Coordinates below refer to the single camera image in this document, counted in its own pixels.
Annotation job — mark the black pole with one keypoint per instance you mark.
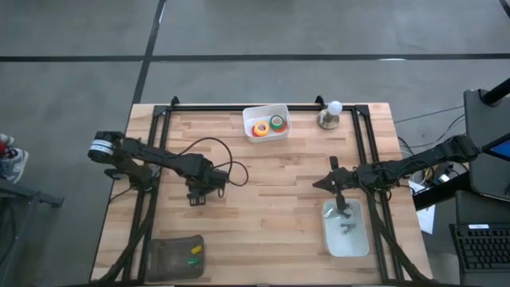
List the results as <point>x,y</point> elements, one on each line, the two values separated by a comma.
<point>496,93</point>

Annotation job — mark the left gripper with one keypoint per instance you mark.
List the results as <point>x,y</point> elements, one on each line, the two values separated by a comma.
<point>207,179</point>

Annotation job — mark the black aluminium table frame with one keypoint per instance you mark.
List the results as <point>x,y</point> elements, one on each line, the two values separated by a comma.
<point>215,107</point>

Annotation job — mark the blue tablet screen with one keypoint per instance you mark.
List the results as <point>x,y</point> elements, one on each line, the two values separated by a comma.
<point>500,149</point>

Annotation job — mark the yellow tape roll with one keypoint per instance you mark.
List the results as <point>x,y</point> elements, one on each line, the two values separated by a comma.
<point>256,128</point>

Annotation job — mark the yellow staple remover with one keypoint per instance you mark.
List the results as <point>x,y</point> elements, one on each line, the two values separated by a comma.
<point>196,250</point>

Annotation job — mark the green tape roll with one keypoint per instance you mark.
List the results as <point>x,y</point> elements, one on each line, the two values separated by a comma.
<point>271,120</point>

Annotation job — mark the white paper sheet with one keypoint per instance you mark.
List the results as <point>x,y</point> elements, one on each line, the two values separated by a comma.
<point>427,221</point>

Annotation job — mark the dark grey laptop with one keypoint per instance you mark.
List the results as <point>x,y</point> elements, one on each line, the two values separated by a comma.
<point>484,175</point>

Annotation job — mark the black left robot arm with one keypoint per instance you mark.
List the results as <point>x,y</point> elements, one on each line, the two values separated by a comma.
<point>159,155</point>

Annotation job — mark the translucent white plastic bin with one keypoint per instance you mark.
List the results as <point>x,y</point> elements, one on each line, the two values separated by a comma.
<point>344,243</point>

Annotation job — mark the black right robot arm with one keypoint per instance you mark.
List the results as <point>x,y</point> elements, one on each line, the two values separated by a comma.
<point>418,163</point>

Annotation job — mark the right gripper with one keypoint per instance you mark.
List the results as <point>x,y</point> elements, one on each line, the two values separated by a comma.
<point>344,179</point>

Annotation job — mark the grey metal stand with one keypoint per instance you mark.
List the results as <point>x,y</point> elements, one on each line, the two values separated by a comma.
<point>36,196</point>

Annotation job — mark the light bulb on metal base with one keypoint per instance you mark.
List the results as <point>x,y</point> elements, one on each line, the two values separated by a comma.
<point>330,117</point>

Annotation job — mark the person's shoe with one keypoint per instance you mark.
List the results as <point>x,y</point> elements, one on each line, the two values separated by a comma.
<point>14,165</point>

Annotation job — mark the green staple remover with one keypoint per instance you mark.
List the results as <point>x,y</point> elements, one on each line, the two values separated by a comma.
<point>193,261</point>

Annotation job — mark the black keyboard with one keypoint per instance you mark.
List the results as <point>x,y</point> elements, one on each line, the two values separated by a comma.
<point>484,249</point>

